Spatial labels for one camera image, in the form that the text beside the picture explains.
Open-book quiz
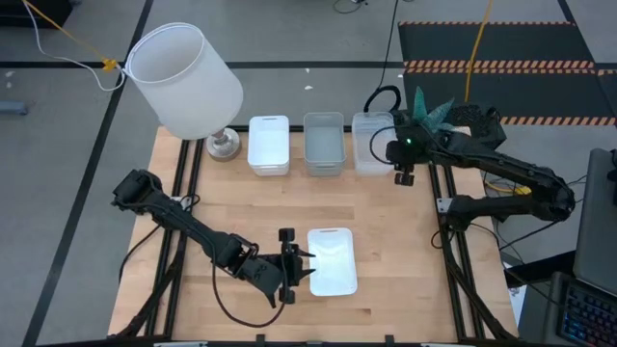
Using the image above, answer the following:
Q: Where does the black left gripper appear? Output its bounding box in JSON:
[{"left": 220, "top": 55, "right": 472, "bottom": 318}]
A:
[{"left": 240, "top": 227, "right": 317, "bottom": 309}]

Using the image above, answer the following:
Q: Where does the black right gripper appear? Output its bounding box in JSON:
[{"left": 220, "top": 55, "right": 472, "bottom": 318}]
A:
[{"left": 384, "top": 122, "right": 435, "bottom": 188}]

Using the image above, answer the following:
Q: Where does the potted plant white pot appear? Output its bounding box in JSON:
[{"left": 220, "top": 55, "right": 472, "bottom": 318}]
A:
[{"left": 409, "top": 85, "right": 457, "bottom": 134}]

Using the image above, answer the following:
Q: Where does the black mesh box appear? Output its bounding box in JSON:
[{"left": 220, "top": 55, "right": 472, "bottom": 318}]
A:
[{"left": 443, "top": 102, "right": 508, "bottom": 151}]

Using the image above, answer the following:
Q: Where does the black hazard-striped floor mat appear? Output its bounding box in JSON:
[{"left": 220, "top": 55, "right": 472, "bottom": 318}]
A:
[{"left": 397, "top": 20, "right": 617, "bottom": 127}]

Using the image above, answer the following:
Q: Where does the white printed paper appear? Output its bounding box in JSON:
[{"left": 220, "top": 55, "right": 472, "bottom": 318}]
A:
[{"left": 500, "top": 262, "right": 527, "bottom": 329}]

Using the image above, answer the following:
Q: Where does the gray laptop backlit keyboard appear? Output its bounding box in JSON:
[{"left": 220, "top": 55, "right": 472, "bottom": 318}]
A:
[{"left": 542, "top": 147, "right": 617, "bottom": 347}]

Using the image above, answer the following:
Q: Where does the white shade table lamp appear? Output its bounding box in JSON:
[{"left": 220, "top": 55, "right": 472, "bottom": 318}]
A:
[{"left": 123, "top": 21, "right": 245, "bottom": 163}]

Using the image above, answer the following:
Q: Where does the gray floor block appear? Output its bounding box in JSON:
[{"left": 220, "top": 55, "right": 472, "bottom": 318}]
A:
[{"left": 0, "top": 100, "right": 30, "bottom": 117}]

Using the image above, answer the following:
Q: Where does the black cabinet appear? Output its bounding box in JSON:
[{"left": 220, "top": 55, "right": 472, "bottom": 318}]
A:
[{"left": 0, "top": 0, "right": 73, "bottom": 29}]

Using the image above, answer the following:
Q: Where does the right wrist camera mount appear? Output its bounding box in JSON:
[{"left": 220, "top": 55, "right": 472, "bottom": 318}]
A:
[{"left": 423, "top": 129, "right": 457, "bottom": 160}]

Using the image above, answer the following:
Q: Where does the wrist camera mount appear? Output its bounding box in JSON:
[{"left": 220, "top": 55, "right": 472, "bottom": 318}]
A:
[
  {"left": 423, "top": 129, "right": 457, "bottom": 160},
  {"left": 222, "top": 234, "right": 260, "bottom": 279}
]

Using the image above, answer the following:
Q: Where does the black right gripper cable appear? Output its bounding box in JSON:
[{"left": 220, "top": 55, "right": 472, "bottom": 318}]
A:
[{"left": 368, "top": 124, "right": 401, "bottom": 166}]

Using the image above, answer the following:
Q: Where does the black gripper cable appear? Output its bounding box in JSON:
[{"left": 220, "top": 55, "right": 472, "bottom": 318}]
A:
[
  {"left": 210, "top": 259, "right": 290, "bottom": 330},
  {"left": 368, "top": 124, "right": 401, "bottom": 166}
]

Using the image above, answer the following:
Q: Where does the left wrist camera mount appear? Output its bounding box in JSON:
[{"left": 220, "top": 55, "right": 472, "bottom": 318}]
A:
[{"left": 222, "top": 234, "right": 260, "bottom": 279}]

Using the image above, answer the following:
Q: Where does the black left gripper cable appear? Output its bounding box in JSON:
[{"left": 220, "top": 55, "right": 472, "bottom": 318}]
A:
[{"left": 210, "top": 259, "right": 290, "bottom": 330}]

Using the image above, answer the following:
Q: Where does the black hanging cable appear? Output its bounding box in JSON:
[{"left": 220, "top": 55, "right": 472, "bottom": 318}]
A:
[{"left": 362, "top": 0, "right": 404, "bottom": 118}]

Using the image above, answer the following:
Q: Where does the short yellow cable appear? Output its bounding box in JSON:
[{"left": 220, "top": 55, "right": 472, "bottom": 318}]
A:
[{"left": 484, "top": 177, "right": 532, "bottom": 197}]

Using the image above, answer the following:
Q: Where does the yellow hanging cable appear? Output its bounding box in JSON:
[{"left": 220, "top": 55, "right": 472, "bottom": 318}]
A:
[{"left": 464, "top": 0, "right": 496, "bottom": 104}]

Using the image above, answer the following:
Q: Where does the black arm base cable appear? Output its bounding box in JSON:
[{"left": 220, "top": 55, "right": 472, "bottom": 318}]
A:
[
  {"left": 119, "top": 224, "right": 163, "bottom": 285},
  {"left": 498, "top": 219, "right": 563, "bottom": 252}
]

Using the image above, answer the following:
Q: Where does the black aluminium extrusion frame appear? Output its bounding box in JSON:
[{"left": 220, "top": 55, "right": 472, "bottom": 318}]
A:
[{"left": 108, "top": 123, "right": 521, "bottom": 347}]

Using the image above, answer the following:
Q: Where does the yellow cable with connector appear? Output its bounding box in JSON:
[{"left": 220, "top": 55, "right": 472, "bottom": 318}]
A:
[{"left": 21, "top": 0, "right": 120, "bottom": 73}]

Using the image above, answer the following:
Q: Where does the white lamp cord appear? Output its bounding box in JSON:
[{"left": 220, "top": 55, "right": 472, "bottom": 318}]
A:
[{"left": 21, "top": 0, "right": 127, "bottom": 93}]

